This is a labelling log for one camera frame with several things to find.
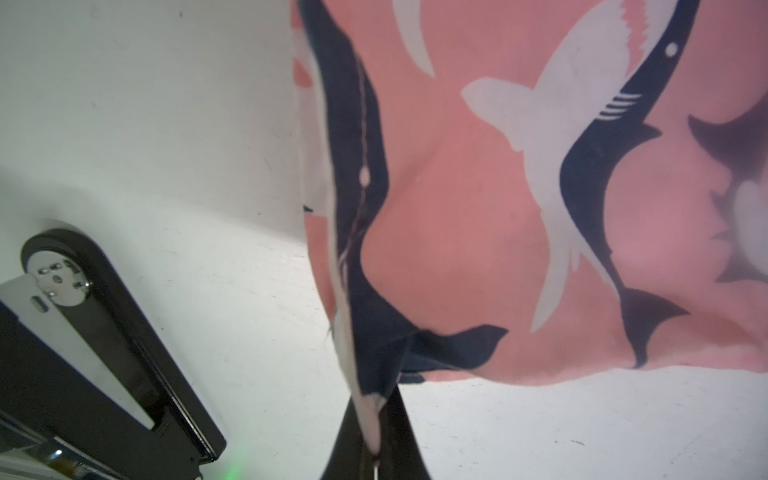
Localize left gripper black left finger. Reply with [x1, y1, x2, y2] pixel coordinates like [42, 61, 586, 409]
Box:
[320, 400, 375, 480]

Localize pink shark print shorts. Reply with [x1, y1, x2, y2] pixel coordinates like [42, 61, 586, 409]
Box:
[290, 1, 767, 453]

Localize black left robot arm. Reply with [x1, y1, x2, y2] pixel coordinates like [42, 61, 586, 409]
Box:
[1, 229, 227, 479]

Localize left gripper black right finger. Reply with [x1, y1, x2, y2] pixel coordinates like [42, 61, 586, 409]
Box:
[377, 388, 431, 480]

